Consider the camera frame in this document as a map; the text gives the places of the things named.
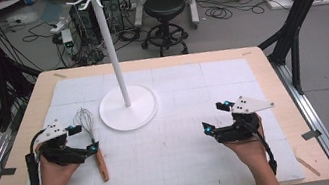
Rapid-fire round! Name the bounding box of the black round stool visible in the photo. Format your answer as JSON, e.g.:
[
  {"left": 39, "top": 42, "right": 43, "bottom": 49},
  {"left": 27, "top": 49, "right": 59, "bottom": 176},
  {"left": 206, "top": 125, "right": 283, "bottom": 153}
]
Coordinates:
[{"left": 133, "top": 0, "right": 195, "bottom": 61}]

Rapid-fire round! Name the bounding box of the person's left hand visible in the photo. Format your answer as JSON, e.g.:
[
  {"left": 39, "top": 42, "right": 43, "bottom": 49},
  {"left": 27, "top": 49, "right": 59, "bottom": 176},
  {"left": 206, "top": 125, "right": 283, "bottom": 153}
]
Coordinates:
[{"left": 33, "top": 137, "right": 85, "bottom": 185}]

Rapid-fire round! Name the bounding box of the white hook rack stand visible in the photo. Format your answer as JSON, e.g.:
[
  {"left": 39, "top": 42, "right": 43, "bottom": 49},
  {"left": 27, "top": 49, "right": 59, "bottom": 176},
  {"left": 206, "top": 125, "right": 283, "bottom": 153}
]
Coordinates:
[{"left": 65, "top": 0, "right": 163, "bottom": 139}]

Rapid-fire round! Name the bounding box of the coiled black floor cable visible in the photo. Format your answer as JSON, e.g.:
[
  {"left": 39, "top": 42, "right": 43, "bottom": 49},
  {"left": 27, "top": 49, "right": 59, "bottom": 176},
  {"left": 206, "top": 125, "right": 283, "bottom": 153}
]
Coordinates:
[{"left": 203, "top": 2, "right": 234, "bottom": 25}]

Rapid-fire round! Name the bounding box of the beige masking tape piece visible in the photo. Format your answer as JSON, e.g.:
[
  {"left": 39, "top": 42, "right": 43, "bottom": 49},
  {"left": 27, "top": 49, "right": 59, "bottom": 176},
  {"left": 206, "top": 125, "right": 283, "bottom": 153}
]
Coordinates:
[{"left": 52, "top": 70, "right": 69, "bottom": 82}]

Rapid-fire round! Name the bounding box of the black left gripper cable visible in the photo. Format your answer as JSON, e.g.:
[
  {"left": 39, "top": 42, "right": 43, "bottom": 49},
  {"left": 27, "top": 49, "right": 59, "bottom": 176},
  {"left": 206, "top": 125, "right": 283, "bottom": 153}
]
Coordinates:
[{"left": 20, "top": 128, "right": 54, "bottom": 185}]

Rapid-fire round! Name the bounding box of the black tape piece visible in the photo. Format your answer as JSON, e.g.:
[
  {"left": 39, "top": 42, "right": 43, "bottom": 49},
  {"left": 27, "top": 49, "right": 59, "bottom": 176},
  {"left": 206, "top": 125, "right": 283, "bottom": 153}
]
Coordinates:
[
  {"left": 0, "top": 165, "right": 18, "bottom": 178},
  {"left": 300, "top": 128, "right": 323, "bottom": 142}
]

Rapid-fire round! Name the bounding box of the black computer tower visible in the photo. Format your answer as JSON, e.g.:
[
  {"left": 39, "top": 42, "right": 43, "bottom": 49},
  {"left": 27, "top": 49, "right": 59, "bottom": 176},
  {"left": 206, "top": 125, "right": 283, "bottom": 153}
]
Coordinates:
[{"left": 66, "top": 0, "right": 128, "bottom": 50}]

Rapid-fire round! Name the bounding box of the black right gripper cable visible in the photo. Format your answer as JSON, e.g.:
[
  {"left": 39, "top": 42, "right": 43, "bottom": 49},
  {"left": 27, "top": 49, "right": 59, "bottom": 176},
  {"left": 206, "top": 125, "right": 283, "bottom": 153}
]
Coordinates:
[{"left": 248, "top": 118, "right": 280, "bottom": 178}]

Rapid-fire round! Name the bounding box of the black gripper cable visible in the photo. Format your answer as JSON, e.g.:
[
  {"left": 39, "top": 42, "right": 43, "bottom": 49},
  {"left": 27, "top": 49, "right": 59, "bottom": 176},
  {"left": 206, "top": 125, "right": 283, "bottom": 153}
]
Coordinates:
[
  {"left": 248, "top": 118, "right": 280, "bottom": 178},
  {"left": 20, "top": 128, "right": 54, "bottom": 185}
]

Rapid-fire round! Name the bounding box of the person's right hand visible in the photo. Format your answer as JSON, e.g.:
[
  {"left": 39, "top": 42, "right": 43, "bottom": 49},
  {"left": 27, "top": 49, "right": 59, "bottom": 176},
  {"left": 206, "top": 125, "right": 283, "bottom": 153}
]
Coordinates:
[{"left": 219, "top": 113, "right": 271, "bottom": 172}]

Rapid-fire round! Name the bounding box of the white power adapter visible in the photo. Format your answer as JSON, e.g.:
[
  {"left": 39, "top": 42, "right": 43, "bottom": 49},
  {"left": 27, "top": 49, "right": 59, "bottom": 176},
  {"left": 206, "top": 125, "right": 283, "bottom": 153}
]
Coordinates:
[{"left": 60, "top": 28, "right": 76, "bottom": 50}]

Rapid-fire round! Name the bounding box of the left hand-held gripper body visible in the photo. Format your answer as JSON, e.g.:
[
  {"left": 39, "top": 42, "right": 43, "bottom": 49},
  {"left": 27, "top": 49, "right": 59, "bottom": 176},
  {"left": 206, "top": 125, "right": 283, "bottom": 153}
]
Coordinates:
[{"left": 31, "top": 115, "right": 93, "bottom": 171}]

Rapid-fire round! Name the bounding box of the white power strip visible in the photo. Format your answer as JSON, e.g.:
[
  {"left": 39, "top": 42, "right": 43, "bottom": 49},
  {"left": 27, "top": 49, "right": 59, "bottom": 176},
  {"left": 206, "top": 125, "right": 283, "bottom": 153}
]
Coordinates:
[{"left": 48, "top": 16, "right": 71, "bottom": 35}]

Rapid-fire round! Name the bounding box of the wire whisk with wooden handle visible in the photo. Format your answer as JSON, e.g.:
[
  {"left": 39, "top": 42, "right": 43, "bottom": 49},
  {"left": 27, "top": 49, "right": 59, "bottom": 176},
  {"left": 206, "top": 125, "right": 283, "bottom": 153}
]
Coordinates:
[{"left": 71, "top": 105, "right": 111, "bottom": 185}]

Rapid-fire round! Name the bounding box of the white grid mat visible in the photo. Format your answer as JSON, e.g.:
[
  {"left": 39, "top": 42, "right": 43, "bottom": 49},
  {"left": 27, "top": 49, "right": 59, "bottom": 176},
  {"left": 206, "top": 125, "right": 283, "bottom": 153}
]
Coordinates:
[{"left": 0, "top": 42, "right": 307, "bottom": 185}]

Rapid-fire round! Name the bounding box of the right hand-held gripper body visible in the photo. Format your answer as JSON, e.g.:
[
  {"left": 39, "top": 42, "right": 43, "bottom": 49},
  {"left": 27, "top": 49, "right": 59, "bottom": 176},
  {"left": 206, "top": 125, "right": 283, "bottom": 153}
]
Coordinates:
[{"left": 207, "top": 90, "right": 280, "bottom": 146}]

